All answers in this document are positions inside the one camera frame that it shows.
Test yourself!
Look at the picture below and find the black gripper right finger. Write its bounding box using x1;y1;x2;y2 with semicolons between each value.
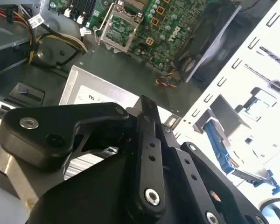
159;124;269;224

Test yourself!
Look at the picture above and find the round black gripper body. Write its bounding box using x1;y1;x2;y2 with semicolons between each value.
28;153;201;224

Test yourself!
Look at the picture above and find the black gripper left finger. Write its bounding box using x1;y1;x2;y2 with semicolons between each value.
0;95;167;220

